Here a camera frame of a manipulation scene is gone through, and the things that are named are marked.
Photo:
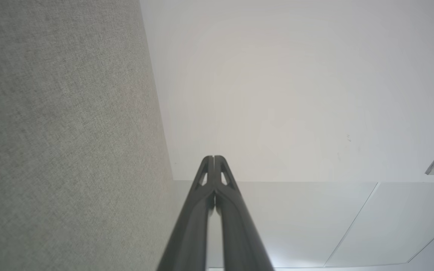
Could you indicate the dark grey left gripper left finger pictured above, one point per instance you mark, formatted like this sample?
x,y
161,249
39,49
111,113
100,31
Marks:
x,y
192,226

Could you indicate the grey fabric sofa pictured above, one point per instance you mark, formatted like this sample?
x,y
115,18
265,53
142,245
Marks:
x,y
62,135

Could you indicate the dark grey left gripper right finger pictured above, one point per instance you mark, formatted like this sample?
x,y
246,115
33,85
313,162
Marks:
x,y
239,229

